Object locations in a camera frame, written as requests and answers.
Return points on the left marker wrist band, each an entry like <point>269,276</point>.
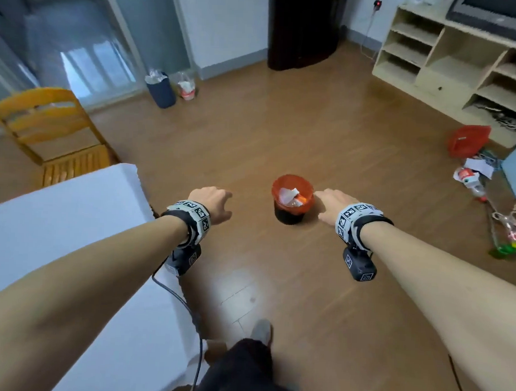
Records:
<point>195,216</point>

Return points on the person's grey shoe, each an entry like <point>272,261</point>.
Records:
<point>262,332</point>

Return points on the red white crumpled wrapper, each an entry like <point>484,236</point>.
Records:
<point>464,175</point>

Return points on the black tall cabinet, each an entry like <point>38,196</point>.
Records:
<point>301,28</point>

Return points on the person's left hand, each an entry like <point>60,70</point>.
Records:
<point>206,199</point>

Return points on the black wall power adapter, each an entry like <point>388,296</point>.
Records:
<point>377,5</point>

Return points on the red plastic bag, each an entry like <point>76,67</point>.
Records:
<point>467,141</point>

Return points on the person's black trouser leg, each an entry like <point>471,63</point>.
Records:
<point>250,376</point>

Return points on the person's right hand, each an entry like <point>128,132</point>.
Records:
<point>339,201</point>

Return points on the crumpled white paper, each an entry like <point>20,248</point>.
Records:
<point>290,196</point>

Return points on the black bin with red bag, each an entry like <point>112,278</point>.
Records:
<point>289,216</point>

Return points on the white paper sheet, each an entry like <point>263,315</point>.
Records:
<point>481,166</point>

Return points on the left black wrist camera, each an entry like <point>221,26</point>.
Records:
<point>184,260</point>

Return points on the right marker wrist band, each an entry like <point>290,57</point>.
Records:
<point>353,218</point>

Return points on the person's right thumb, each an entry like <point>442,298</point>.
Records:
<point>324,216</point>

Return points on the person's left forearm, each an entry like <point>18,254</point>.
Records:
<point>74,296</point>

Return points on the green plastic scrap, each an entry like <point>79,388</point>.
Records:
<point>503,251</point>

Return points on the person's right forearm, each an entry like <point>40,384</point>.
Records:
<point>450,287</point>

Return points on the person's left thumb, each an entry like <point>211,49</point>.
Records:
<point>223,216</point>

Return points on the grey television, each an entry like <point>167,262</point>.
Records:
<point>496,16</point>

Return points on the clear plastic bottle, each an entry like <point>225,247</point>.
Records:
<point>478,192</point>

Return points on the dark blue waste bin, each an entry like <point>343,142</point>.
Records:
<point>162,93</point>

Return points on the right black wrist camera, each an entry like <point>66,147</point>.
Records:
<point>360,266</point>

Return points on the clear plastic rubbish bag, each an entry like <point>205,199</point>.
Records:
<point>186,87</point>

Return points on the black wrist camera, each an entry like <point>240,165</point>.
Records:
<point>360,266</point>
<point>184,260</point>

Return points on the yellow wooden chair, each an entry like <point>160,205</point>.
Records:
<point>52,124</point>

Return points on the white table cover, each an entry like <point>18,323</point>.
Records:
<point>69,219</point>

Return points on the cream wooden shelf unit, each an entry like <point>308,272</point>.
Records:
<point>455,74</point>

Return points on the glass sliding door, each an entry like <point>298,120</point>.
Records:
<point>68,40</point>

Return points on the marker wrist band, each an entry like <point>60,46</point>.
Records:
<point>195,216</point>
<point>353,218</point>

